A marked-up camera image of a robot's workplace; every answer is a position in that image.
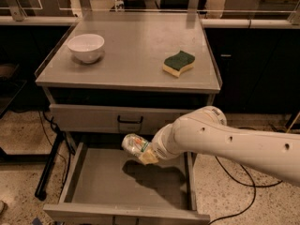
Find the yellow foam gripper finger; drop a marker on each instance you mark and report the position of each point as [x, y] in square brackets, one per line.
[148, 157]

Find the crushed 7up can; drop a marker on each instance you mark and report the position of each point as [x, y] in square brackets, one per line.
[135, 145]

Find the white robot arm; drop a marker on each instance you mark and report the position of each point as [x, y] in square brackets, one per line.
[205, 131]

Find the closed grey top drawer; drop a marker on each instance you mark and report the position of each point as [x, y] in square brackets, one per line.
[108, 119]

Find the open grey middle drawer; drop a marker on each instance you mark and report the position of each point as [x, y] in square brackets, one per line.
[107, 186]

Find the grey metal drawer cabinet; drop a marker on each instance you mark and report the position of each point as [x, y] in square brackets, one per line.
[130, 73]

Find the green and yellow sponge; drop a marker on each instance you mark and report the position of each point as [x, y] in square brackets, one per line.
[178, 63]

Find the black metal stand leg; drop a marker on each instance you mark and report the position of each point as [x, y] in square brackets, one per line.
[40, 192]

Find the white ceramic bowl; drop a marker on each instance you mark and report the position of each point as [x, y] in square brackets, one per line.
[87, 48]

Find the clear plastic bottle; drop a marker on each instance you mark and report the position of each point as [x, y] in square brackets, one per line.
[119, 5]

